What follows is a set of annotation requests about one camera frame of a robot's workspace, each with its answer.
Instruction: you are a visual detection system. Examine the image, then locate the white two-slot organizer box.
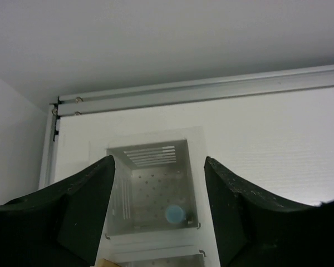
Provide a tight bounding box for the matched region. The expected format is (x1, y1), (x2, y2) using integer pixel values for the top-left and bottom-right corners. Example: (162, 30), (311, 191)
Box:
(89, 127), (220, 266)

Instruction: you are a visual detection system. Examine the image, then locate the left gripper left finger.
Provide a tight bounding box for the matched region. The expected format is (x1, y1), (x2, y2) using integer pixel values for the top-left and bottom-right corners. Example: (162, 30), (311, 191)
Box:
(0, 156), (115, 266)

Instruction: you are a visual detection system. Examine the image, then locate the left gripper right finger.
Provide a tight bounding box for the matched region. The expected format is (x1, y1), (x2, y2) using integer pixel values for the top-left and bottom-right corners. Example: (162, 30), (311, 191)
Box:
(204, 157), (334, 266)

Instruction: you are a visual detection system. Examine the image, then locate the light blue makeup tube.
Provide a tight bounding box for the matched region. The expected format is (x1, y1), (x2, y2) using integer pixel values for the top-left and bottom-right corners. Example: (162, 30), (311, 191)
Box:
(165, 205), (186, 224)

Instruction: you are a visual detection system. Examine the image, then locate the aluminium frame rail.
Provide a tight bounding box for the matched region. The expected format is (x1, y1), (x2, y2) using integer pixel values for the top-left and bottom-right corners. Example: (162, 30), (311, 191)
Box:
(38, 65), (334, 189)

